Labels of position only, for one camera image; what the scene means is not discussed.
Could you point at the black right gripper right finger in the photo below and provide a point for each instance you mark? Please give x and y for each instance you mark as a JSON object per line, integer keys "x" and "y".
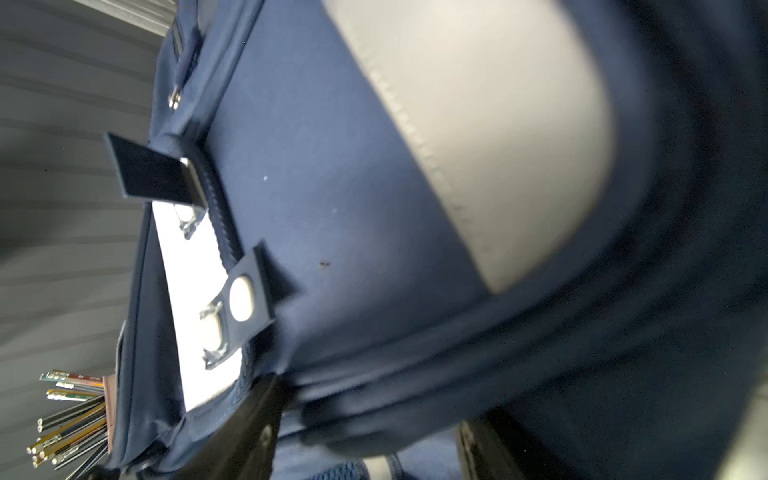
{"x": 495, "y": 446}

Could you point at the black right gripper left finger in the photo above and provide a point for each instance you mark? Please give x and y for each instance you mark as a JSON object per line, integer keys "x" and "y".
{"x": 244, "y": 447}

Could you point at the navy blue student backpack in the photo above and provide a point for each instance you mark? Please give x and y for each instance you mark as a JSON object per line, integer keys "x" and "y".
{"x": 415, "y": 212}

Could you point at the cup of coloured pencils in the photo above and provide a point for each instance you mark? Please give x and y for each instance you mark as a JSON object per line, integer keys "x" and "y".
{"x": 80, "y": 436}

